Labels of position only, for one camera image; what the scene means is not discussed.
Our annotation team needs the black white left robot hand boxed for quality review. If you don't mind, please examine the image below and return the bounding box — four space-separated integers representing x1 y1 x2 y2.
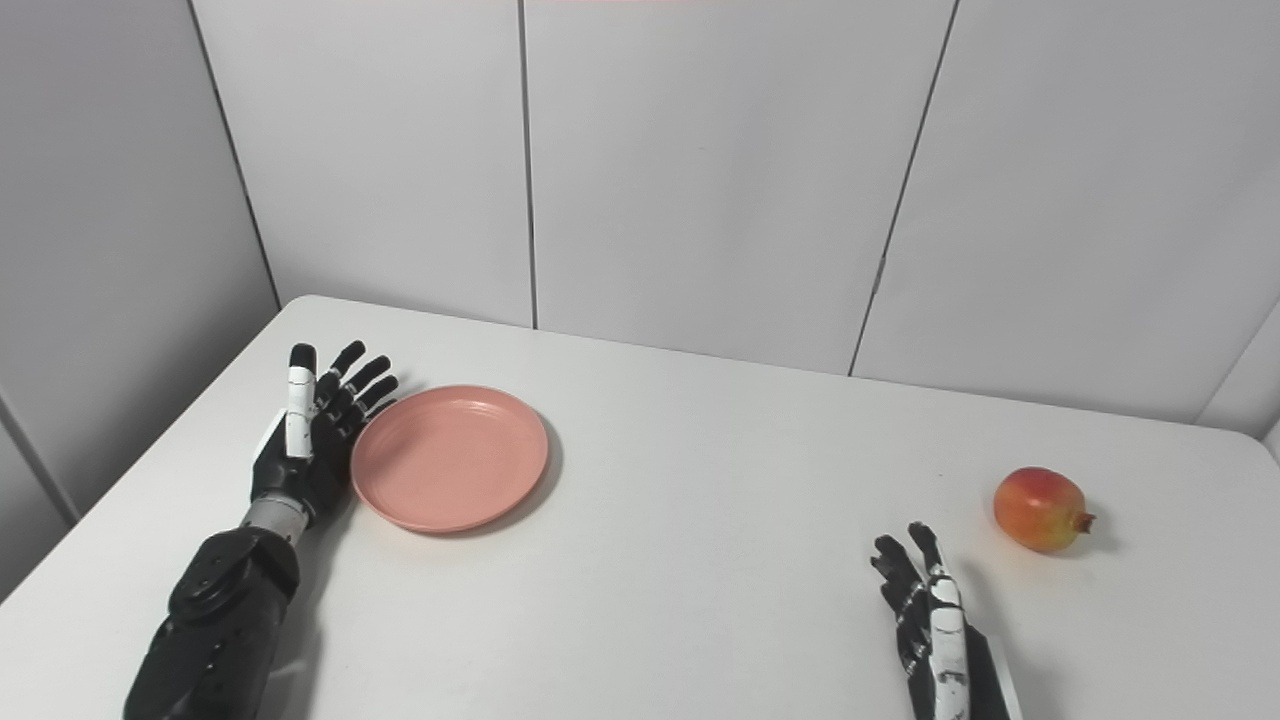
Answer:
250 341 399 526

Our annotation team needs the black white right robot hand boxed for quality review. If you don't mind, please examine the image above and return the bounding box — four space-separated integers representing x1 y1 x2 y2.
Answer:
870 521 1023 720

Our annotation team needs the pink round plate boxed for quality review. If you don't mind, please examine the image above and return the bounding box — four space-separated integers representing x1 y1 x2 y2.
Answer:
350 385 550 535

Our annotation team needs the red yellow pomegranate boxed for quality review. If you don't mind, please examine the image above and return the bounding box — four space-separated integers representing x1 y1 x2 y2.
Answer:
993 467 1097 554

